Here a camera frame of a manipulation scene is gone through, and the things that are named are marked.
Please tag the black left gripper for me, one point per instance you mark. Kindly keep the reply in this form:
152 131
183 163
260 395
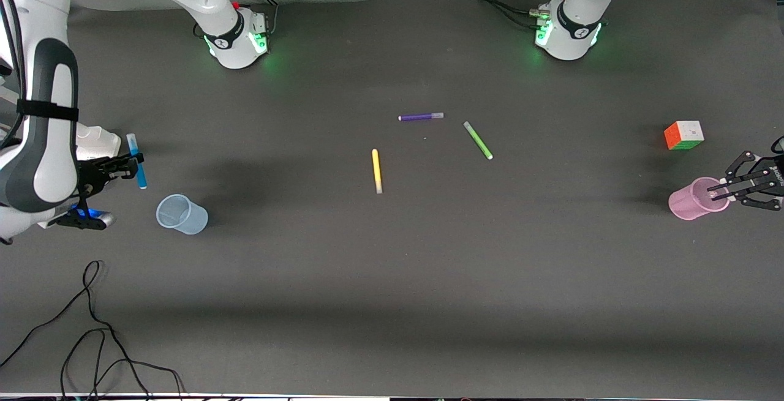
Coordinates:
761 180

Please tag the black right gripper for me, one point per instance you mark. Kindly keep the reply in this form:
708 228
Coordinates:
95 172

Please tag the blue marker pen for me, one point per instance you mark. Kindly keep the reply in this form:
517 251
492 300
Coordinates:
138 168

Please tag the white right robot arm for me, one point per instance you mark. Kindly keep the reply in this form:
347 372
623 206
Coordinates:
37 162

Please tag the translucent pink plastic cup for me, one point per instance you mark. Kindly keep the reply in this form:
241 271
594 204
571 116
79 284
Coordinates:
689 202

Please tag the translucent blue plastic cup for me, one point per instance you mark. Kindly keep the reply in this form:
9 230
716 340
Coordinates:
180 214

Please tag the colourful puzzle cube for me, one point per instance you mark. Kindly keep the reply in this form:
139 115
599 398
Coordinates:
683 136

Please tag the yellow marker pen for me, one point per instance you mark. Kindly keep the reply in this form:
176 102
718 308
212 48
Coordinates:
376 171

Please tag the green marker pen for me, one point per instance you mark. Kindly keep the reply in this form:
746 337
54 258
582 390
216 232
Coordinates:
478 139

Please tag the purple marker pen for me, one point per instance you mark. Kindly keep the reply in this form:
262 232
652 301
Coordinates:
419 117

